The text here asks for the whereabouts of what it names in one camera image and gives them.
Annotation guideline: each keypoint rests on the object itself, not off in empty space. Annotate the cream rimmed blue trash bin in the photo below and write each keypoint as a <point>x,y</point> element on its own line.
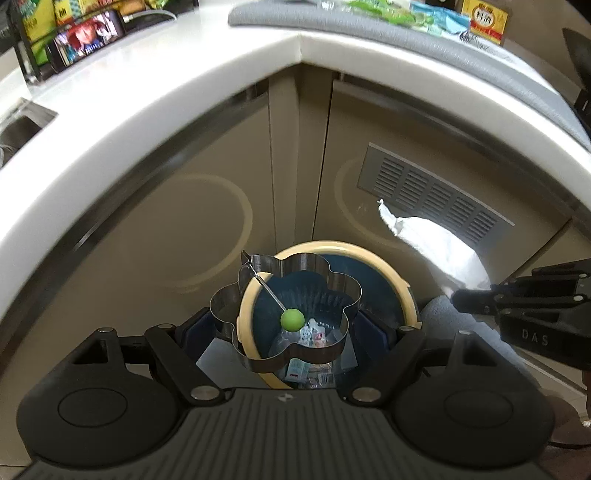
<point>378,295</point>

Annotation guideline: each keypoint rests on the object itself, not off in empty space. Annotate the small printed wrapper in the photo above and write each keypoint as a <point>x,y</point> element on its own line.
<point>316,334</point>

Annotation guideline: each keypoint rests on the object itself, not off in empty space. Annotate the grey counter mat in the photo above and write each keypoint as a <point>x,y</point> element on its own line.
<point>369,32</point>

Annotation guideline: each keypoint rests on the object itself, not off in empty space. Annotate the black smartphone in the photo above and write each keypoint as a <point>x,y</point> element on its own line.
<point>87,37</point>

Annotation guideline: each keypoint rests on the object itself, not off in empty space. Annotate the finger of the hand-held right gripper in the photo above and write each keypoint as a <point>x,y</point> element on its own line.
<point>489,310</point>
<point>475,297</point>

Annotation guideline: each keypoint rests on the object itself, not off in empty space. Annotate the light blue plastic packet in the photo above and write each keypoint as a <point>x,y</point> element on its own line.
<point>438,21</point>

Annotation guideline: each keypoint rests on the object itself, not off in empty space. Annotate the yellow cap cooking wine jug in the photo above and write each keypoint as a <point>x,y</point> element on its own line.
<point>485,23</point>

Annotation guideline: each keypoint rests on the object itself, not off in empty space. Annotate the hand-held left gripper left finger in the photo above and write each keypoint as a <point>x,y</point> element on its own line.
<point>194,334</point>

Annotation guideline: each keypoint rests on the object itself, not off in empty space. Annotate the black wok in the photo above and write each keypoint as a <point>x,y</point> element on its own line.
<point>581,60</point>

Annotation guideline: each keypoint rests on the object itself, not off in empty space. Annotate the black metal spice rack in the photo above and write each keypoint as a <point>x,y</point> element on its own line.
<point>27,60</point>

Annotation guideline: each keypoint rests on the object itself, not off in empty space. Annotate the cabinet vent grille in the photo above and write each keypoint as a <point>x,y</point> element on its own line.
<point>438,198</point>

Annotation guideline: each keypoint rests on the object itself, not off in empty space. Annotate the green plastic bottle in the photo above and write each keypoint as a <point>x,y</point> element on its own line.
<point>34,18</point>

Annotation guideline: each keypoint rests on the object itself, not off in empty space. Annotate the white paper tissue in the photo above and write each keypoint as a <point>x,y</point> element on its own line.
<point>443,249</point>

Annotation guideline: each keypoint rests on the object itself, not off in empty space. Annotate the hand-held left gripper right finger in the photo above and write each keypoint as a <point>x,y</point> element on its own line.
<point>376,332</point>

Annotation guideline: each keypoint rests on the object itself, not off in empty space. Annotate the flower shaped steel mould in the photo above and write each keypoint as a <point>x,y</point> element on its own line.
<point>258,265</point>

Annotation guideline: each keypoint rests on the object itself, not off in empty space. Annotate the green plastic wrapper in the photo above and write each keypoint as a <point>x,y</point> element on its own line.
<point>383,11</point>

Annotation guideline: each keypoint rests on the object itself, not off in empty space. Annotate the stainless steel sink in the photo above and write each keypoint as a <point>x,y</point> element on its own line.
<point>23,124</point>

